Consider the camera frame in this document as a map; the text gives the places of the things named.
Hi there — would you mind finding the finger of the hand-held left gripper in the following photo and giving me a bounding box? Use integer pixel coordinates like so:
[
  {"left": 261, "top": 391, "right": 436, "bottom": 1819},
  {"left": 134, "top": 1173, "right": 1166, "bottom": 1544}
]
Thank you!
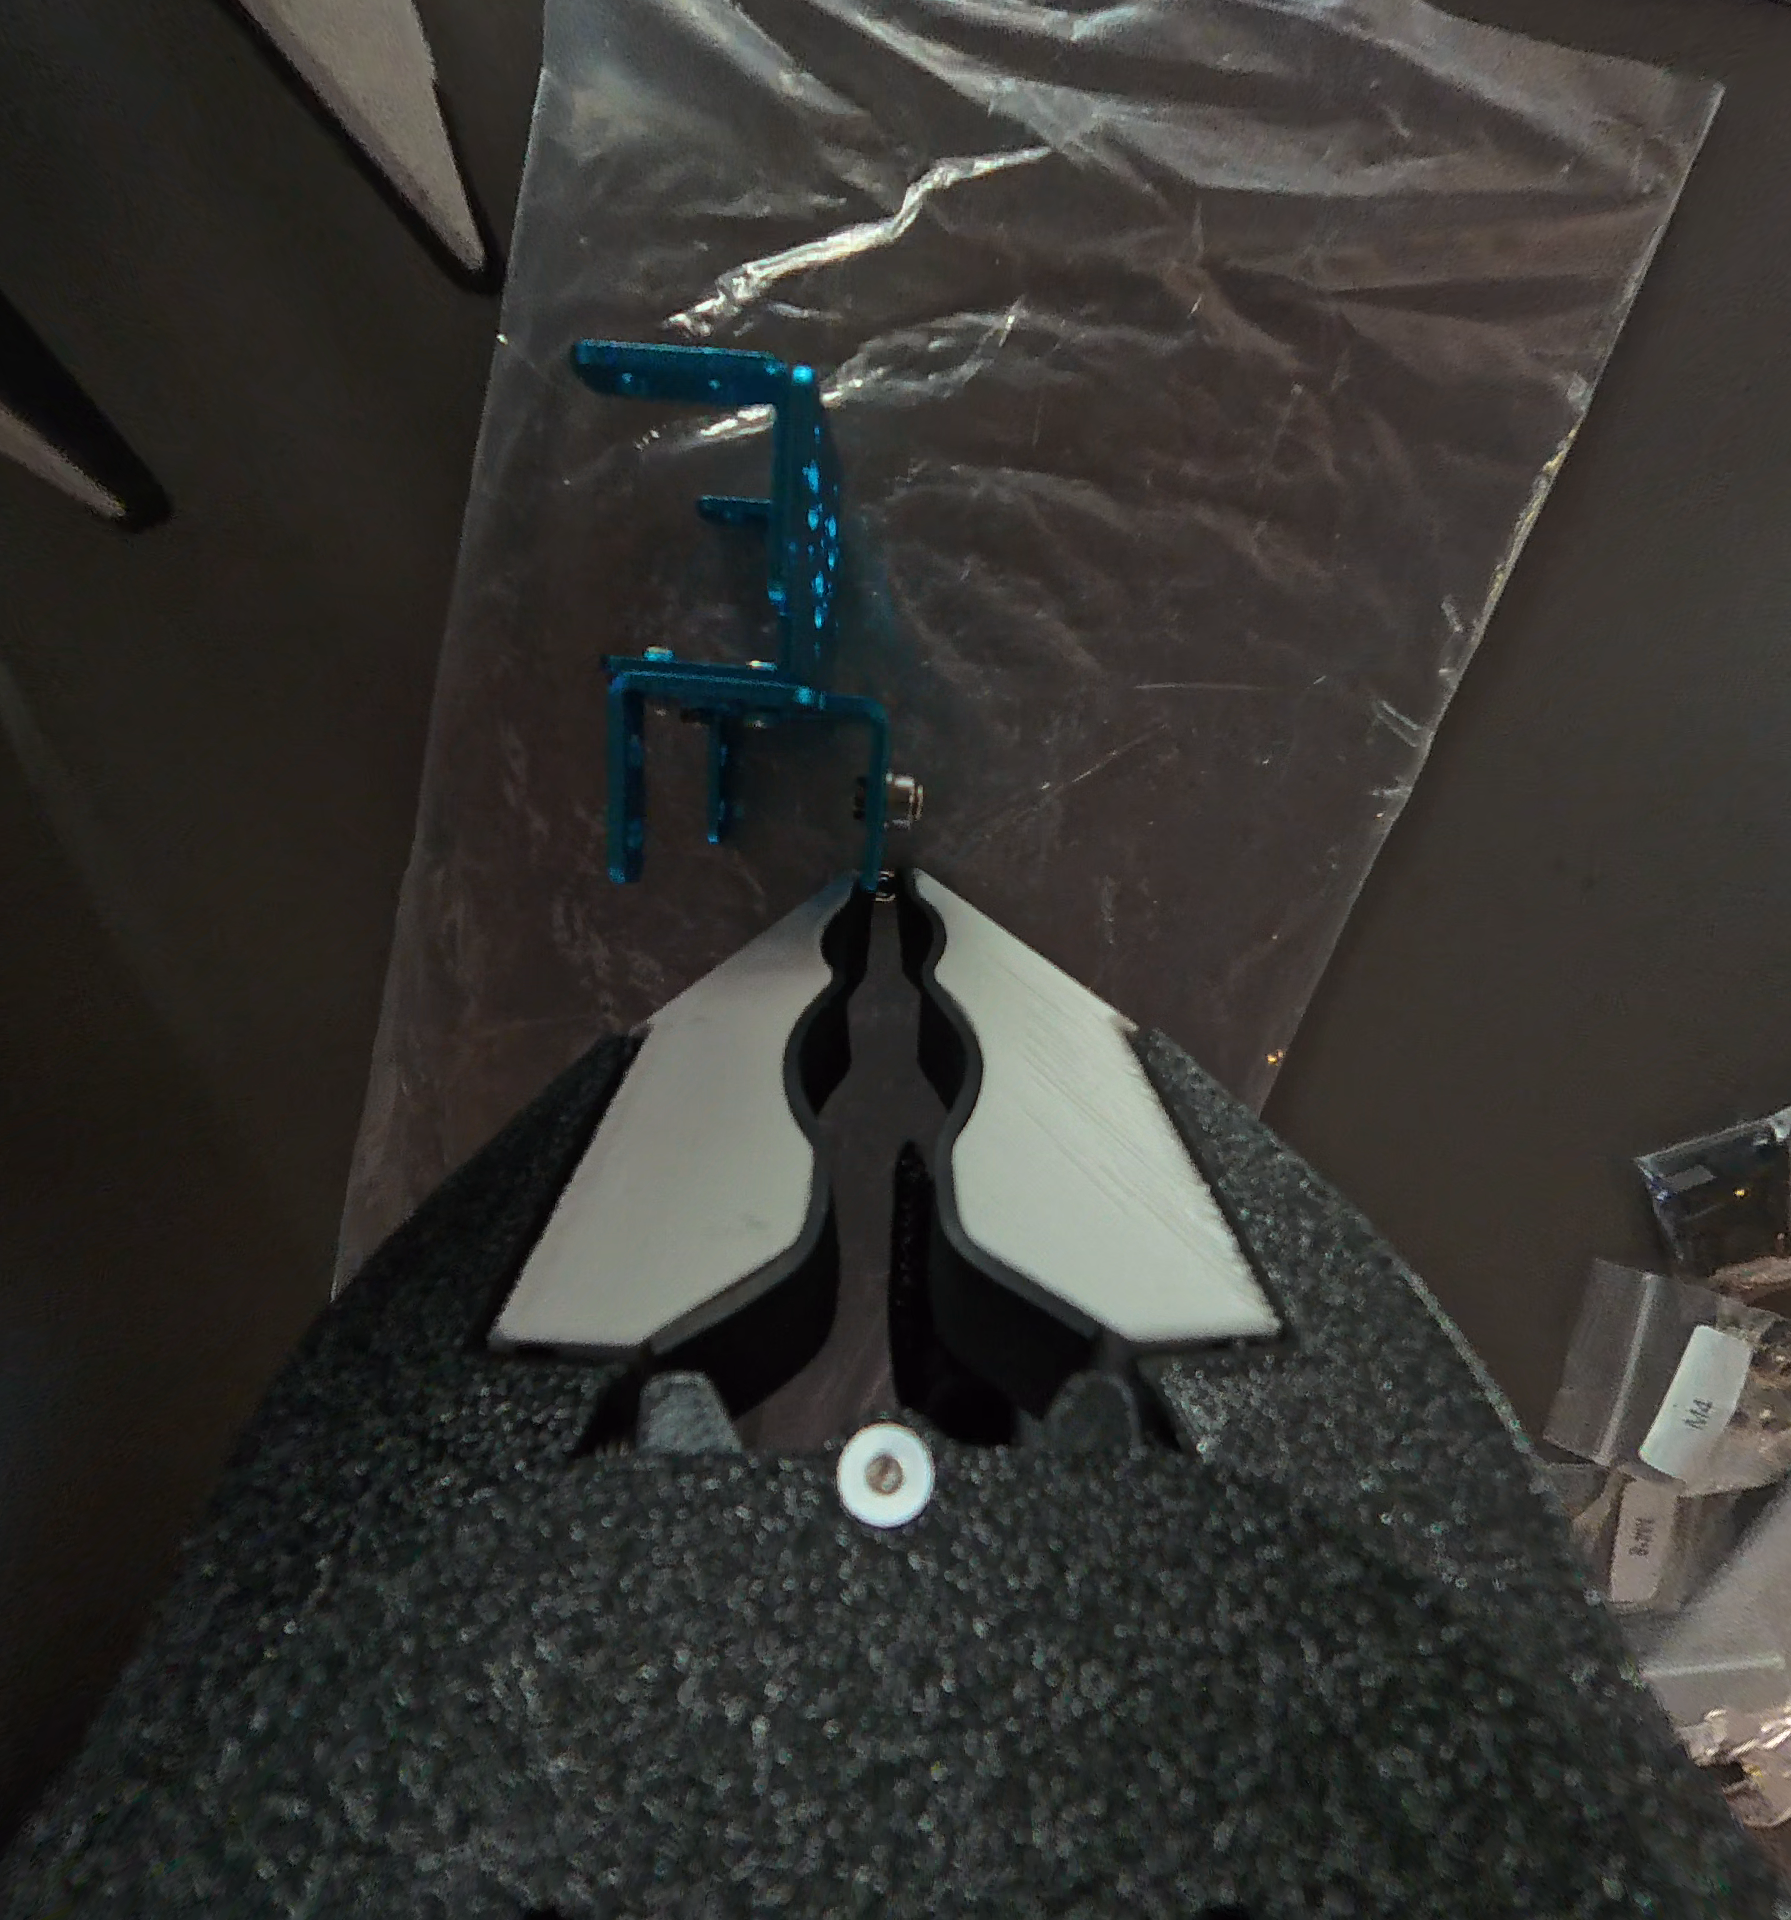
[
  {"left": 242, "top": 0, "right": 495, "bottom": 279},
  {"left": 0, "top": 222, "right": 175, "bottom": 529}
]

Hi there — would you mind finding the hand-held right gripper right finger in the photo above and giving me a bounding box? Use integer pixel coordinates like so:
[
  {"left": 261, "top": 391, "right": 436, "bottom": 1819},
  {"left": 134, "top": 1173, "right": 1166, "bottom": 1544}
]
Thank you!
[{"left": 893, "top": 866, "right": 1284, "bottom": 1428}]

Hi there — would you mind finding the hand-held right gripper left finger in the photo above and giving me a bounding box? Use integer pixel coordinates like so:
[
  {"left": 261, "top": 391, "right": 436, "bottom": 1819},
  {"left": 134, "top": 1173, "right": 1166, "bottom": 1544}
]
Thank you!
[{"left": 490, "top": 872, "right": 884, "bottom": 1428}]

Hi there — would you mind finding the blue metal bracket assembly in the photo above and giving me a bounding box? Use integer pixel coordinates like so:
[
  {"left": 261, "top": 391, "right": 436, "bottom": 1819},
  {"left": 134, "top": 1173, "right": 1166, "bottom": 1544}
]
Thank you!
[{"left": 572, "top": 337, "right": 934, "bottom": 891}]

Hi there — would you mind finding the dark grey desk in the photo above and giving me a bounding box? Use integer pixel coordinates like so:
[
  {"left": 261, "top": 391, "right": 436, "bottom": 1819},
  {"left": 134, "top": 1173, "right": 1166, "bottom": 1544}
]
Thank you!
[{"left": 0, "top": 0, "right": 1791, "bottom": 1920}]

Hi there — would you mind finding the pile of small screw bags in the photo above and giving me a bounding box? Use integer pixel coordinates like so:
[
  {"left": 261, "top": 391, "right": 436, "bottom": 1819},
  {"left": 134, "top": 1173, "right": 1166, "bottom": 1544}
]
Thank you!
[{"left": 1540, "top": 1089, "right": 1791, "bottom": 1832}]

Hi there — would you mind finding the large clear plastic bag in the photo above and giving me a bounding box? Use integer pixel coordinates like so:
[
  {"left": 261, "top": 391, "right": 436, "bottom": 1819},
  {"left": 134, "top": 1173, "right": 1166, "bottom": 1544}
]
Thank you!
[{"left": 330, "top": 0, "right": 1723, "bottom": 1291}]

